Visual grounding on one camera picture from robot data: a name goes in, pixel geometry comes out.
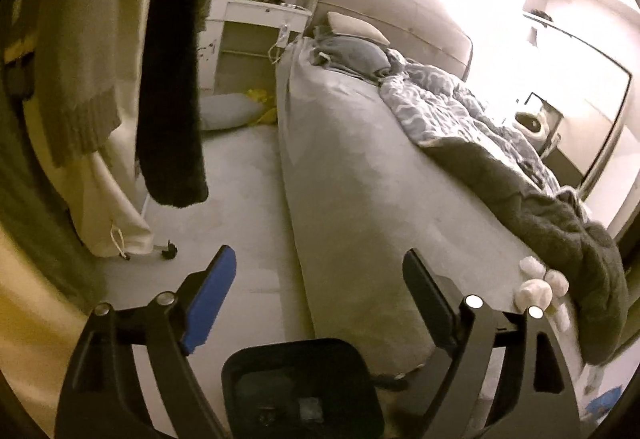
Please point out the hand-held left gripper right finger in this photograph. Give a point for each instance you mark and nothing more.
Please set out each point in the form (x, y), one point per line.
(425, 294)

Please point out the yellow plastic bag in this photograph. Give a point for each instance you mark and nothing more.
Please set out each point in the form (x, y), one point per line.
(262, 106)

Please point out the grey bed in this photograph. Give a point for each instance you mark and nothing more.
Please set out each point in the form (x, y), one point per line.
(350, 169)

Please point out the black plastic trash bin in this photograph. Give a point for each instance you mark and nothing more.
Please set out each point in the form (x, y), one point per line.
(295, 349)

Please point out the grey floor cushion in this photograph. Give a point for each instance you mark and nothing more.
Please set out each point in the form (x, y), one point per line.
(227, 111)

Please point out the blue object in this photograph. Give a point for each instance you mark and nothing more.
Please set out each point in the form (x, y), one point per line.
(604, 404)

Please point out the dark yellow-striped garment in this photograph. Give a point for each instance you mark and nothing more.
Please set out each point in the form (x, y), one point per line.
(17, 44)

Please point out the black fuzzy garment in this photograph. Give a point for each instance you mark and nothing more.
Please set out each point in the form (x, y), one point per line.
(170, 94)

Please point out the blue patterned duvet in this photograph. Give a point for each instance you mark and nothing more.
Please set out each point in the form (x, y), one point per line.
(430, 104)

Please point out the dark grey fuzzy blanket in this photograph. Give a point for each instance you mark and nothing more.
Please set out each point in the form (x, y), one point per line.
(550, 219)

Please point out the white vanity table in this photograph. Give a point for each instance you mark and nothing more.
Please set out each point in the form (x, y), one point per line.
(250, 19)

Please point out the blue-grey pillow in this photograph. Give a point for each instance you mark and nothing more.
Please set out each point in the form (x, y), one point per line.
(355, 54)

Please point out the grey padded headboard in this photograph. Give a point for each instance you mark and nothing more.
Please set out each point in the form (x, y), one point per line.
(400, 14)

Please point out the clothes rack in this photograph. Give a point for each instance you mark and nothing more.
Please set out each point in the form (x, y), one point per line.
(170, 251)

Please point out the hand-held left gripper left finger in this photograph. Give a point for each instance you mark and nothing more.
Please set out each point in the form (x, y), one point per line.
(210, 299)

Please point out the cream pillow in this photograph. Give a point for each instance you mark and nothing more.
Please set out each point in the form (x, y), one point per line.
(357, 26)

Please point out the large dark-framed mirror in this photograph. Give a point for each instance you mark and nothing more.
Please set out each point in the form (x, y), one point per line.
(600, 94)

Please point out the cream hanging cloth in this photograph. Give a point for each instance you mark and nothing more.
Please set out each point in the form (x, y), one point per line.
(35, 329)

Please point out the white round appliance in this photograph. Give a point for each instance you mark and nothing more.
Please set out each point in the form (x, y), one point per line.
(532, 125)

